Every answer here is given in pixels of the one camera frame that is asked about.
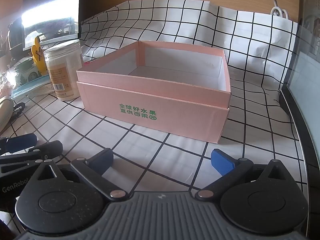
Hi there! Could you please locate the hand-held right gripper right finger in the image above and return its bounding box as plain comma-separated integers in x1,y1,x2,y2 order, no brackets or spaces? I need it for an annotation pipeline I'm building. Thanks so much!
195,149,293,201

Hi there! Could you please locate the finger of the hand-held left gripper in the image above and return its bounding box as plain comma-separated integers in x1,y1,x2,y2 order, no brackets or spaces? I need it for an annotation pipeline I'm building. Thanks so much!
0,141,63,166
0,133,38,153

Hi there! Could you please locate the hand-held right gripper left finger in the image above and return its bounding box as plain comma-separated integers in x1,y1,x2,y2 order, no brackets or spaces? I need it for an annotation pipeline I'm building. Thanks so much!
32,148,127,202

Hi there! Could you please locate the pink cardboard box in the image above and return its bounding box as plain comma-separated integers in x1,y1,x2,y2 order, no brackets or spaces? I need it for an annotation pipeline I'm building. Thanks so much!
76,41,230,144

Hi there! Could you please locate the yellow plush toy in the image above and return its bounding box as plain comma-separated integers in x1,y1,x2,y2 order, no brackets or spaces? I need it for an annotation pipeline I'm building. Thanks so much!
29,36,48,77

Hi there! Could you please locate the beige round object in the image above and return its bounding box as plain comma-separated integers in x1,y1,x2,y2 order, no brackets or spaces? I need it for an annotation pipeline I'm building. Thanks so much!
0,96,14,134

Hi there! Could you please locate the dark cloth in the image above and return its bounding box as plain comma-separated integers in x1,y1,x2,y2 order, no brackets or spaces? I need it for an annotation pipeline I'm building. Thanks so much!
0,219,15,240

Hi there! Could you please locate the blue white snack packet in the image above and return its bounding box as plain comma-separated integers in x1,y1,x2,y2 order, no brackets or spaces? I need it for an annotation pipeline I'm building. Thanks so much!
10,76,54,98

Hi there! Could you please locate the white toy car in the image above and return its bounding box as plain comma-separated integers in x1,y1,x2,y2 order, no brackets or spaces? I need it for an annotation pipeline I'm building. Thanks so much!
14,56,42,83

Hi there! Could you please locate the clear plastic jar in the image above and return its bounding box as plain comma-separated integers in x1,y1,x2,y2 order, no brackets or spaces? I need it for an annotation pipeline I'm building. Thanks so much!
43,39,84,101

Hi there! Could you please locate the black chair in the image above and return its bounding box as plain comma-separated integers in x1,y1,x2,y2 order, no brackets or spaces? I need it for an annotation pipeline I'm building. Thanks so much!
7,20,25,58

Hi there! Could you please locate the black framed monitor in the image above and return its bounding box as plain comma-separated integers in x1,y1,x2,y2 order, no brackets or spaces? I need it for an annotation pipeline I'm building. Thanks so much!
279,0,320,180

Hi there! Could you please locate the white checked tablecloth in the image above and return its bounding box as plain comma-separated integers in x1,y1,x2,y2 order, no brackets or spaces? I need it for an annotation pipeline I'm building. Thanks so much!
0,0,308,240

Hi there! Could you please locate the black computer monitor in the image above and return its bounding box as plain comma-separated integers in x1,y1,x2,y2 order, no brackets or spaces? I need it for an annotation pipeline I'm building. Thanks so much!
21,0,82,52

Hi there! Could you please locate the black hair tie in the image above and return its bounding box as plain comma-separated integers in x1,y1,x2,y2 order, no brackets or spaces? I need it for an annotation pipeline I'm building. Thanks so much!
12,102,27,120

